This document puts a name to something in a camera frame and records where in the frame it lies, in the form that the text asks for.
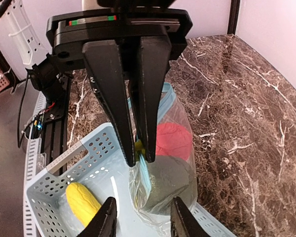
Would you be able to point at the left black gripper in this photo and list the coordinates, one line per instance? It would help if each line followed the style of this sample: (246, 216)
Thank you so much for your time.
(86, 39)

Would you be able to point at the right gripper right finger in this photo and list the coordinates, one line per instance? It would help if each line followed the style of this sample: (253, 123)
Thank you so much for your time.
(183, 223)

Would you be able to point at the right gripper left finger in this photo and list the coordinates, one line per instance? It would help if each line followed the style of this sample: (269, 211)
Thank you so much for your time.
(104, 222)

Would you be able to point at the green round fruit toy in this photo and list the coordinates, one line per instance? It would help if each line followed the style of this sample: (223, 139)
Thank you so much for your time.
(170, 177)

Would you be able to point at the light blue plastic basket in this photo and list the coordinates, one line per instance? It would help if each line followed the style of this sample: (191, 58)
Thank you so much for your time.
(103, 171)

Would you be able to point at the red raspberry toy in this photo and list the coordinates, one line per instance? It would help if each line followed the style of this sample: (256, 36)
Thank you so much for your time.
(174, 140)

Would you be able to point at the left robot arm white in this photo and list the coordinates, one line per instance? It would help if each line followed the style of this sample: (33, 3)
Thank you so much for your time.
(125, 46)

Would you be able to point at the yellow corn toy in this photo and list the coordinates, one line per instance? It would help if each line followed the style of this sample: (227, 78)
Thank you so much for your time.
(82, 203)

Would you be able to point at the black aluminium frame rail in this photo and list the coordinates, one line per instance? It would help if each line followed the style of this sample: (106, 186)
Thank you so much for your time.
(54, 131)

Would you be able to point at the grey slotted cable duct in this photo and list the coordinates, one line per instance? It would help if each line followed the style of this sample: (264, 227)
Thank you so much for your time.
(32, 150)

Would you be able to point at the left black frame post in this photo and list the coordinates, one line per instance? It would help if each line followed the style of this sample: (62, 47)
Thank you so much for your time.
(233, 16)

